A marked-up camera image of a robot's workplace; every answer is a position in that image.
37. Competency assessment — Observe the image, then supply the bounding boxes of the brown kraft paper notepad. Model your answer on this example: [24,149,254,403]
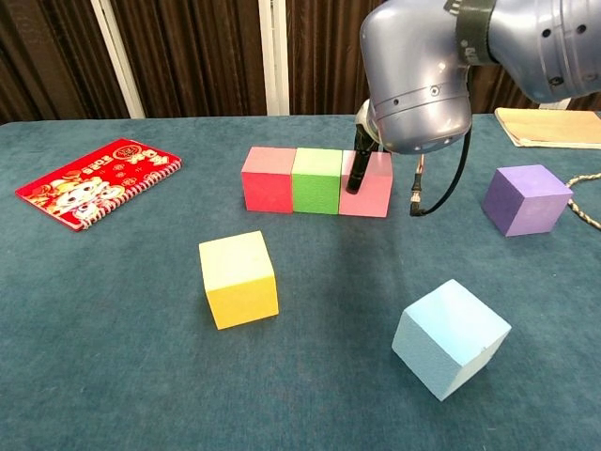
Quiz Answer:
[494,106,601,150]

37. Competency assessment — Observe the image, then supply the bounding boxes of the pink block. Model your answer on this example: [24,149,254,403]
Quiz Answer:
[240,146,298,214]

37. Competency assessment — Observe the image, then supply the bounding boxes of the braided beige rope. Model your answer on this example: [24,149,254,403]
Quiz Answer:
[565,172,601,231]

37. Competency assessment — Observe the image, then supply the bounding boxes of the red spiral cartoon notebook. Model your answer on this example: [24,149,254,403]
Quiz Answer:
[14,137,183,233]

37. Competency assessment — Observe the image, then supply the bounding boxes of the white partition frame post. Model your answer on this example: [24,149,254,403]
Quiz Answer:
[257,0,291,117]
[90,0,146,119]

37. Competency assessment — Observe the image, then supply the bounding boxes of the purple block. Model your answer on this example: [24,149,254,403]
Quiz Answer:
[481,163,575,237]

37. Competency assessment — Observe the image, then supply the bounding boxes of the teal felt table cover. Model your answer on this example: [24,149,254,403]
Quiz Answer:
[0,111,601,451]

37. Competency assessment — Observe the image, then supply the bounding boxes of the pink foam cube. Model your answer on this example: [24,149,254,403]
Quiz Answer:
[338,148,393,219]

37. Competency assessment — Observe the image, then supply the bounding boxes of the yellow block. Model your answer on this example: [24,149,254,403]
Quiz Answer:
[197,229,280,331]

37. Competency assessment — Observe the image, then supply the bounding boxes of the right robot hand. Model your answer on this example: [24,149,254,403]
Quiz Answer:
[346,100,380,194]

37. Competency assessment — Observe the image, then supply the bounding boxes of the light blue block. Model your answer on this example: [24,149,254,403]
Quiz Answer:
[391,278,513,402]

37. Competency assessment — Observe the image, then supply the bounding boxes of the dark brown pleated curtain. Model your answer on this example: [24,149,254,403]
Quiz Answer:
[0,0,601,126]

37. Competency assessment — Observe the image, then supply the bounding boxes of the green foam cube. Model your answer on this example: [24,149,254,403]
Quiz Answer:
[291,147,344,216]

